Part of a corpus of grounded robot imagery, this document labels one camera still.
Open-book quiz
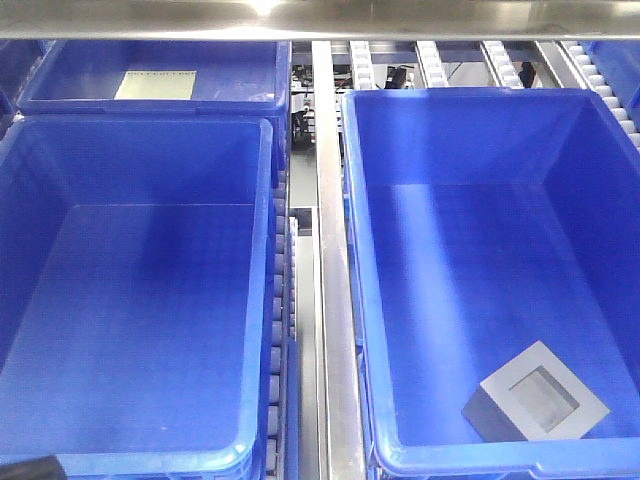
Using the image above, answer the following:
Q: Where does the blue empty bin left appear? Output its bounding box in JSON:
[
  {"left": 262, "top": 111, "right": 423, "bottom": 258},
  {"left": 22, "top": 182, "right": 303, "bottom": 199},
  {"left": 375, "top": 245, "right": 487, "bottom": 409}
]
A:
[{"left": 1, "top": 115, "right": 275, "bottom": 479}]

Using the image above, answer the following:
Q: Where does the stainless steel shelf rack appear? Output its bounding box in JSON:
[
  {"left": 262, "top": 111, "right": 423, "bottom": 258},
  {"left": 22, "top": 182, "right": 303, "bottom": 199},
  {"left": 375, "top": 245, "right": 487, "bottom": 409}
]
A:
[{"left": 1, "top": 1, "right": 639, "bottom": 479}]

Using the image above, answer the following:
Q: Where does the white roller track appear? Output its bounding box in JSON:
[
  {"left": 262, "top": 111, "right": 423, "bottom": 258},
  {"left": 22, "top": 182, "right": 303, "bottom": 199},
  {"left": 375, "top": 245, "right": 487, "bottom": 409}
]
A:
[{"left": 560, "top": 41, "right": 639, "bottom": 149}]

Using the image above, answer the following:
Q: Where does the blue target bin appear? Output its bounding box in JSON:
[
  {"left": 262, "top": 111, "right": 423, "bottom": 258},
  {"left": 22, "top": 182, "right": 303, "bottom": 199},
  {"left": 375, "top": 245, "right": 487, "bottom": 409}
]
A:
[{"left": 341, "top": 87, "right": 639, "bottom": 479}]

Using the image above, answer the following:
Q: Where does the blue bin with paper label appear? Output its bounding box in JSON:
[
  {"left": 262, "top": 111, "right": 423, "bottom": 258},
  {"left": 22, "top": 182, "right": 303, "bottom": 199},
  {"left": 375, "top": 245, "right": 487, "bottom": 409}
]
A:
[{"left": 18, "top": 40, "right": 291, "bottom": 117}]

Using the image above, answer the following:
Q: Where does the gray square hollow base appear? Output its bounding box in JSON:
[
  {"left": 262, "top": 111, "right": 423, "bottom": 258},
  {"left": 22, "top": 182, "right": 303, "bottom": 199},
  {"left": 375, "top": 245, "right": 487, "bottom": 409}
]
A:
[{"left": 462, "top": 341, "right": 610, "bottom": 442}]

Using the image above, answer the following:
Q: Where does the gray robot arm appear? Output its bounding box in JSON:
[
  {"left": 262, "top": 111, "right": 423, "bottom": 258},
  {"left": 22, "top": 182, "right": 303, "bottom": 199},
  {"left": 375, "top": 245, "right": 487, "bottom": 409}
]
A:
[{"left": 1, "top": 455, "right": 67, "bottom": 480}]

